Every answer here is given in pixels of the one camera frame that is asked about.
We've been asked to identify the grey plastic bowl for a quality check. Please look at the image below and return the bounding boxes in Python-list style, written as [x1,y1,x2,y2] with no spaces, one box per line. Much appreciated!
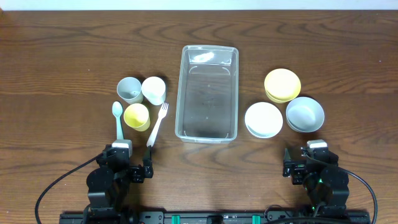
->
[285,96,325,133]

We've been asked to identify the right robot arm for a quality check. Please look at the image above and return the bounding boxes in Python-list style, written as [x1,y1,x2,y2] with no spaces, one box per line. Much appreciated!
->
[282,147,349,218]

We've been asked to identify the yellow plastic bowl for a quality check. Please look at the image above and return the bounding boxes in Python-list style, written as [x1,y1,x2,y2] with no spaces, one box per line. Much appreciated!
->
[264,68,302,103]

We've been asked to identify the left black cable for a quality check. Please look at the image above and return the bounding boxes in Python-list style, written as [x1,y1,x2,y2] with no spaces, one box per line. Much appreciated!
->
[34,152,105,224]

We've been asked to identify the clear plastic container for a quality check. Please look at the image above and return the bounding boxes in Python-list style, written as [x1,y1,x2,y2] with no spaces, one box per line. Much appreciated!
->
[175,45,239,144]

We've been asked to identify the black mounting rail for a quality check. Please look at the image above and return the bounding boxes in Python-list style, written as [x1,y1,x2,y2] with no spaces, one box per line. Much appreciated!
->
[58,210,371,224]

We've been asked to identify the white plastic cup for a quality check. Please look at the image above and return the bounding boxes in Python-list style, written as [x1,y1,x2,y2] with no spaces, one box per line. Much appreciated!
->
[142,77,166,106]

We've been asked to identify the grey plastic cup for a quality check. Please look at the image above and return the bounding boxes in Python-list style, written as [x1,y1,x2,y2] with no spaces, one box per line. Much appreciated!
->
[116,77,144,105]

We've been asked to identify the white plastic fork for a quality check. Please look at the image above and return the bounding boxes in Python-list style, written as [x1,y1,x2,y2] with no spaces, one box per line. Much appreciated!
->
[146,102,169,147]

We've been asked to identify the yellow plastic cup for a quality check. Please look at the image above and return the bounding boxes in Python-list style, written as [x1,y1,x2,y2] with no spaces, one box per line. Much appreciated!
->
[124,103,150,132]

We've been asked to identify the mint green plastic spoon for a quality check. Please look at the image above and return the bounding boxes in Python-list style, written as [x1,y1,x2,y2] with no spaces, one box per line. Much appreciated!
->
[112,101,124,140]

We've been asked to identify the white plastic bowl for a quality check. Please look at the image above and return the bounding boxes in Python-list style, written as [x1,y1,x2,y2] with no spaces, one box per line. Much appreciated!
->
[244,102,283,139]

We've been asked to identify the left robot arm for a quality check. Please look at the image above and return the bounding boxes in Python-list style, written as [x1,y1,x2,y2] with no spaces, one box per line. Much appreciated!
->
[86,144,154,220]

